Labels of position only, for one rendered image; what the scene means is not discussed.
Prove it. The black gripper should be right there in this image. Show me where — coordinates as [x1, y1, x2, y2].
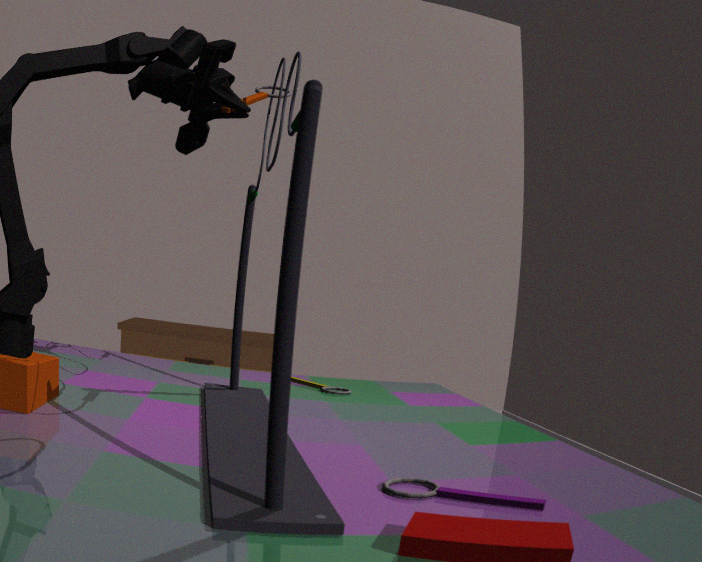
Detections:
[159, 39, 251, 155]

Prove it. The grey hoop with orange handle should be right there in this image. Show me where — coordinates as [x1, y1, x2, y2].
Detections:
[221, 85, 292, 114]

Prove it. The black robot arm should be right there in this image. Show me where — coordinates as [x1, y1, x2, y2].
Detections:
[0, 26, 208, 359]

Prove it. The grey ring with yellow handle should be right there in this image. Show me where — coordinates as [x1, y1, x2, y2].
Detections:
[291, 376, 351, 394]

